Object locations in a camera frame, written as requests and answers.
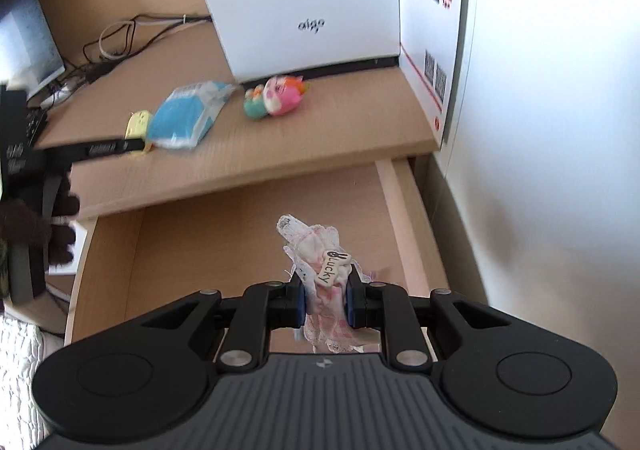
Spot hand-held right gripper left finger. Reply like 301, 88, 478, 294
141, 275, 307, 374

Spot black computer monitor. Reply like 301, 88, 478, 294
0, 0, 67, 102

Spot person's left hand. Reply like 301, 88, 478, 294
0, 174, 82, 267

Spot white wall poster red print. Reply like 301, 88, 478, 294
395, 0, 467, 147

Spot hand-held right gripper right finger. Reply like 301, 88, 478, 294
346, 270, 507, 374

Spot blue packet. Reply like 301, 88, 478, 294
149, 80, 237, 150

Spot black cable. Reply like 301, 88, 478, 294
82, 15, 214, 65

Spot white quilt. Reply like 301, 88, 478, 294
0, 315, 69, 450

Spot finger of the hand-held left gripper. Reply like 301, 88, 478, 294
32, 136, 147, 164

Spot pink lace pouch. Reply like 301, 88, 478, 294
276, 214, 381, 357

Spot black power adapter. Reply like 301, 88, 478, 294
86, 60, 122, 84

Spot pink plush toy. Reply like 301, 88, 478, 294
243, 74, 312, 120

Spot black keyboard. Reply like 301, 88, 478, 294
23, 108, 51, 148

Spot wide white desk drawer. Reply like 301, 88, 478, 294
64, 155, 454, 357

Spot yellow toy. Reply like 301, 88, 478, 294
123, 110, 155, 157

